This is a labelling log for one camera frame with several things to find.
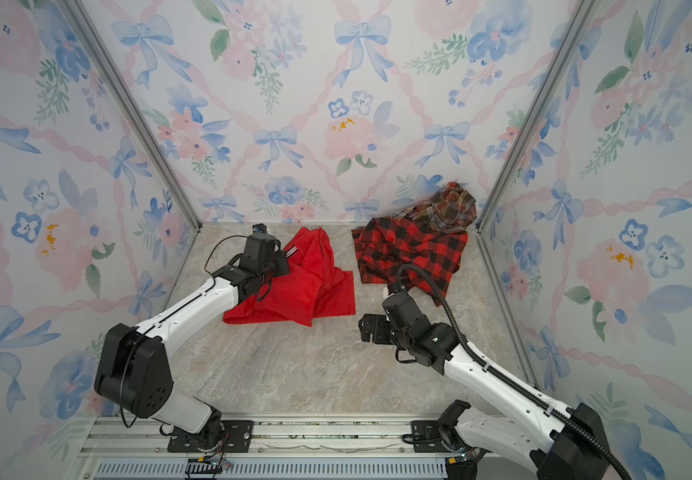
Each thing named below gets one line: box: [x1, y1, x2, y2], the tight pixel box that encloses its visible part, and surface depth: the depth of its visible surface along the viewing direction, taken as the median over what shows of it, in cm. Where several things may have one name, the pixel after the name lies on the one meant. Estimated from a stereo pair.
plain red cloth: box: [223, 227, 356, 327], surface depth 91 cm
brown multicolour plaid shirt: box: [391, 182, 477, 232], surface depth 109 cm
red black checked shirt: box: [351, 217, 469, 306], surface depth 105 cm
